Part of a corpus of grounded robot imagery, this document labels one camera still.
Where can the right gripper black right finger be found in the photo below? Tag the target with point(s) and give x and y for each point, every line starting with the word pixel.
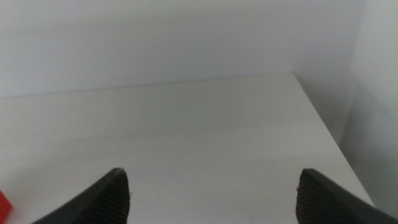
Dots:
pixel 323 202

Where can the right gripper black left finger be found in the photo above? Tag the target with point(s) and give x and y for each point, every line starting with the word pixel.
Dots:
pixel 105 202

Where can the red cube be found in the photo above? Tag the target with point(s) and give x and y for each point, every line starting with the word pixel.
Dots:
pixel 4 207

